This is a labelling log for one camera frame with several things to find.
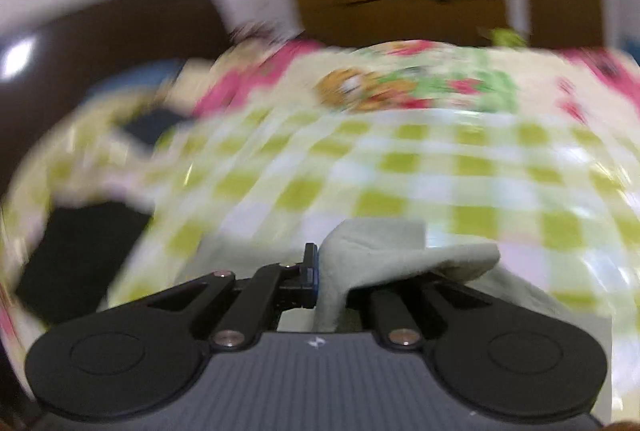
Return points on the blue pillow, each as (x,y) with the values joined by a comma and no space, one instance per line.
(140,78)

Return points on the black cloth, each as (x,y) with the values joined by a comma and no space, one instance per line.
(80,256)

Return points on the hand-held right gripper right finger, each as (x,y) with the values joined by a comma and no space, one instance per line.
(387,311)

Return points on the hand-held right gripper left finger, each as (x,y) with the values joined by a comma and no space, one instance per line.
(312,273)

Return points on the green cloth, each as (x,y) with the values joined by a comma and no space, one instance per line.
(505,36)

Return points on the grey pants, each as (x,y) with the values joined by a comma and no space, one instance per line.
(380,256)

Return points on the checkered cartoon print blanket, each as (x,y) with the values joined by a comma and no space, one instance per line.
(425,161)

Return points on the dark blue flat item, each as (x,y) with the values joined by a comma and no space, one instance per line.
(152,126)

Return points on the dark wooden headboard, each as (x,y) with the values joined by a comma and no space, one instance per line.
(100,36)

